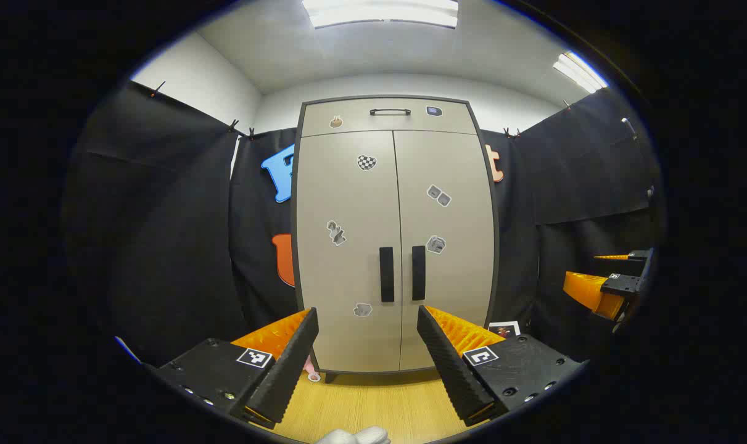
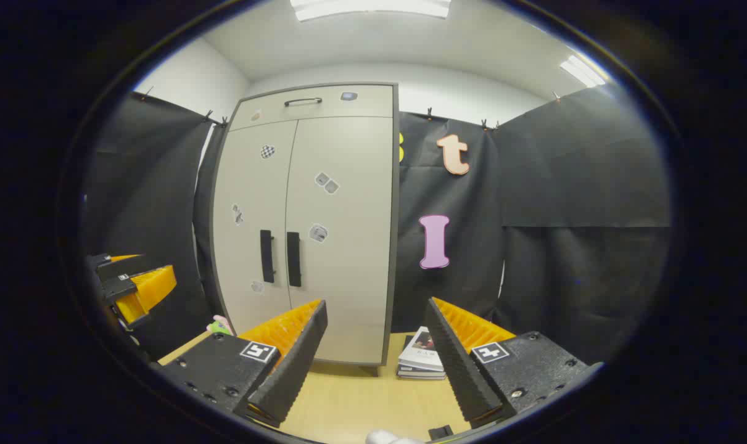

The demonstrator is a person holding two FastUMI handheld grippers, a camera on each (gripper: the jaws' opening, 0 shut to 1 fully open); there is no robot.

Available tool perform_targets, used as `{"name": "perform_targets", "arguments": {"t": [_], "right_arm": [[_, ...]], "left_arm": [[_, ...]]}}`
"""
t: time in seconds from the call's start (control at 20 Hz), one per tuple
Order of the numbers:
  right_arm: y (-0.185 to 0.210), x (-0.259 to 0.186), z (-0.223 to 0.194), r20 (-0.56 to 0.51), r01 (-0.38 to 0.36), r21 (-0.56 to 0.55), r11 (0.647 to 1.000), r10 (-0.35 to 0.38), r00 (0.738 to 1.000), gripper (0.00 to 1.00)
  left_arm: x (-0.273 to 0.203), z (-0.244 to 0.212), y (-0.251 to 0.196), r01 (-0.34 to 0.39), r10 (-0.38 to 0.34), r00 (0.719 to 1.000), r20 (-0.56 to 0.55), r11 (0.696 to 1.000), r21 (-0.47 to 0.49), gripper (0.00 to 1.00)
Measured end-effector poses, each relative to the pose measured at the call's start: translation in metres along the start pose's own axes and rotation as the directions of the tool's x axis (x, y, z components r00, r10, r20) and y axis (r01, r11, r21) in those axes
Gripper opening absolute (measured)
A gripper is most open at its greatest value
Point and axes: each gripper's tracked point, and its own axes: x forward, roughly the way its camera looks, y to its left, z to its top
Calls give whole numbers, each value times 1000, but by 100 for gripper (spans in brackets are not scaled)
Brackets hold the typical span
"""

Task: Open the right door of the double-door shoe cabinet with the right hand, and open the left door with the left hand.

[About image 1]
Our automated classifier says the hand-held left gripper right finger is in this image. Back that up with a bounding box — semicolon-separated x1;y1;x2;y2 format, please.
417;305;590;427

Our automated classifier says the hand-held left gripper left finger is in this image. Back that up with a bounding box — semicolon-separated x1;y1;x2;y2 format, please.
153;307;320;429

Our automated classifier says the grey cabinet door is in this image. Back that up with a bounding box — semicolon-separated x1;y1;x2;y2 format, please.
295;131;403;374
393;129;496;371

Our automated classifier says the grey double-door shoe cabinet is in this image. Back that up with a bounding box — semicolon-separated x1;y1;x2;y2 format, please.
290;94;500;383

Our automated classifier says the grey cabinet drawer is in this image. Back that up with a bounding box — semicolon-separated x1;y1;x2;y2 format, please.
300;99;477;138

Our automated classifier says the white soft object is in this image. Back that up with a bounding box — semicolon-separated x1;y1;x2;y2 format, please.
315;426;391;444

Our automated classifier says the black backdrop cloth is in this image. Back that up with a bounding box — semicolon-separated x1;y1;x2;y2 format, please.
62;80;664;371

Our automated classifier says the narrow ceiling light panel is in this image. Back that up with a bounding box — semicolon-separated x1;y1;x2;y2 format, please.
553;51;608;94

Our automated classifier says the wide ceiling light panel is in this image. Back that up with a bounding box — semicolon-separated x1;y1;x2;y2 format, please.
302;0;459;30

